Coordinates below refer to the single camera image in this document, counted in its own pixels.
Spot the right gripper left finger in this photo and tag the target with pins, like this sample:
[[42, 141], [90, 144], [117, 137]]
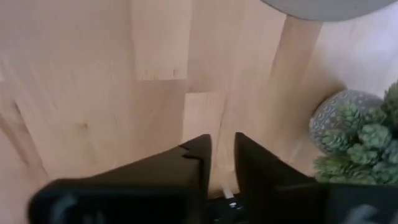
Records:
[[124, 193]]

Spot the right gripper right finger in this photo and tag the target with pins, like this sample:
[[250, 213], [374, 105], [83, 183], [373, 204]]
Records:
[[295, 202]]

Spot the green succulent potted plant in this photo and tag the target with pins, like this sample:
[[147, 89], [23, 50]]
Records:
[[360, 137]]

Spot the grey round mat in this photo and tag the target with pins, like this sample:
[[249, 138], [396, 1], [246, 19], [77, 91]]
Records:
[[326, 9]]

